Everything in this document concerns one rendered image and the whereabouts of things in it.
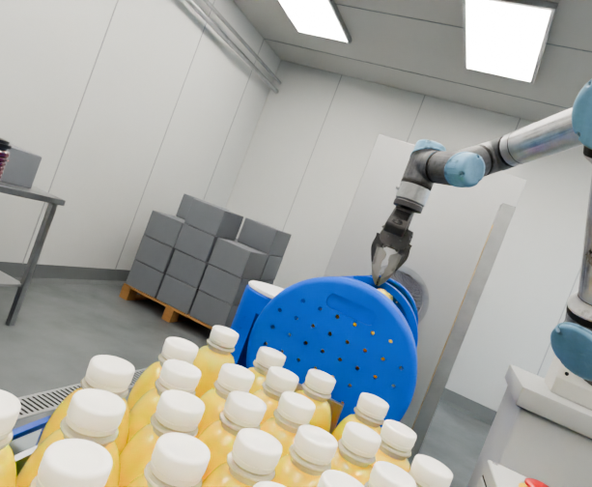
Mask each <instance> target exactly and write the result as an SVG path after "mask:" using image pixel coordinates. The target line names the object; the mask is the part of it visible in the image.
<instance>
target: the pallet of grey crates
mask: <svg viewBox="0 0 592 487"><path fill-rule="evenodd" d="M242 220H243V216H242V215H238V214H235V213H232V212H230V211H229V210H227V209H224V208H222V207H219V206H217V205H214V204H213V203H210V202H207V201H205V200H202V199H199V198H197V197H194V196H191V195H188V194H184V195H183V199H182V201H181V204H180V206H179V208H178V211H177V214H176V216H174V215H168V214H164V213H161V212H157V211H152V214H151V216H150V219H149V222H148V224H147V227H146V230H145V232H144V235H143V237H142V240H141V242H140V245H139V247H138V250H137V252H136V255H135V258H134V259H135V260H134V261H133V264H132V266H131V269H130V272H129V275H128V277H127V282H126V283H124V285H123V287H122V290H121V293H120V296H119V297H120V298H122V299H124V300H126V301H141V300H153V301H156V302H158V303H160V304H162V305H164V306H166V307H165V309H164V312H163V315H162V317H161V319H163V320H165V321H166V322H168V323H174V322H183V321H195V322H197V323H198V324H200V325H202V326H204V327H206V328H208V329H212V327H213V326H223V327H226V328H230V327H231V325H232V323H233V320H234V318H235V315H236V313H237V310H238V307H239V305H240V300H241V298H242V295H243V292H244V290H245V287H246V285H247V284H248V283H249V281H251V280H255V281H261V282H265V283H268V284H271V285H272V284H273V280H275V277H276V276H277V273H278V270H279V268H280V265H281V262H282V260H283V256H284V254H285V251H286V248H287V246H288V243H289V241H290V238H291V236H292V235H291V234H289V233H286V232H284V231H281V230H279V229H276V228H274V227H271V226H269V225H266V224H264V223H262V222H259V221H256V220H253V219H250V218H246V219H245V221H244V223H243V225H242V228H241V230H240V235H239V237H238V238H237V239H236V237H237V234H238V231H239V229H240V225H241V223H242ZM137 293H139V294H141V295H136V294H137ZM180 314H182V315H180Z"/></svg>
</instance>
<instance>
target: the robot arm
mask: <svg viewBox="0 0 592 487"><path fill-rule="evenodd" d="M581 145H584V146H583V156H584V157H585V158H586V159H587V160H589V161H590V162H591V163H592V79H590V80H589V81H588V82H587V83H586V84H585V85H584V86H583V88H582V89H581V90H580V92H579V93H578V96H577V98H576V100H575V102H574V105H573V107H572V108H569V109H567V110H565V111H562V112H560V113H557V114H555V115H552V116H550V117H548V118H546V119H543V120H541V121H539V122H536V123H534V124H531V125H529V126H526V127H524V128H521V129H517V130H515V131H513V132H510V133H508V134H505V135H502V136H500V137H497V138H496V139H493V140H491V141H488V142H485V143H481V144H478V145H475V146H471V147H468V148H464V149H461V150H459V151H454V152H446V149H445V147H444V146H443V145H441V144H440V143H437V142H436V141H433V140H428V139H421V140H418V141H417V142H416V144H415V146H414V149H413V151H412V152H411V154H410V156H409V162H408V165H407V167H406V170H405V173H404V175H403V178H402V180H401V182H400V186H396V188H397V189H398V190H397V193H396V195H395V196H396V198H395V200H394V202H393V204H394V205H395V206H396V207H395V208H394V210H393V212H392V213H391V215H390V216H389V218H388V220H387V221H386V222H385V224H384V225H383V226H382V228H383V229H382V230H381V232H380V233H377V235H376V237H375V238H374V240H373V242H372V246H371V262H372V276H373V280H374V283H375V285H377V286H380V285H382V284H383V283H384V282H385V281H387V280H388V279H389V278H390V277H391V276H392V275H393V274H394V273H395V272H396V271H397V270H398V269H399V268H400V267H401V266H402V265H403V264H404V263H405V262H406V261H407V260H408V258H409V251H410V249H411V247H412V245H411V244H410V242H411V239H412V237H413V232H412V231H410V230H409V226H410V223H411V220H412V218H413V215H414V213H417V214H421V213H422V210H423V207H425V205H426V203H427V200H428V198H429V195H430V193H431V190H432V187H433V185H434V183H435V184H441V185H448V186H455V187H472V186H476V185H478V183H479V182H480V181H481V180H482V179H483V177H485V176H488V175H491V174H493V173H496V172H499V171H504V170H508V169H510V168H512V167H515V166H518V165H520V164H524V163H527V162H530V161H532V160H535V159H538V158H544V157H547V156H550V155H553V154H556V153H560V152H563V151H566V150H569V149H572V148H575V147H578V146H581ZM383 247H389V248H392V249H395V251H396V252H397V253H396V254H391V255H390V256H389V258H388V265H387V267H386V268H385V269H384V271H383V275H382V276H381V277H380V275H379V273H380V270H381V263H382V261H383V260H384V259H385V257H386V252H385V251H384V249H383ZM550 345H551V347H552V350H553V352H554V354H555V355H556V357H557V358H558V359H559V360H560V361H561V363H562V364H563V365H564V366H565V367H566V368H567V369H568V370H569V371H571V372H572V373H574V374H575V375H577V376H579V377H580V378H582V379H583V380H584V381H585V382H587V383H588V384H589V385H591V386H592V176H591V184H590V192H589V200H588V209H587V218H586V225H585V234H584V242H583V251H582V258H581V267H580V275H579V284H578V291H577V292H575V293H573V294H572V295H571V296H570V297H569V298H568V300H567V307H566V315H565V320H564V322H563V323H559V324H558V325H556V327H555V328H554V329H553V330H552V332H551V334H550Z"/></svg>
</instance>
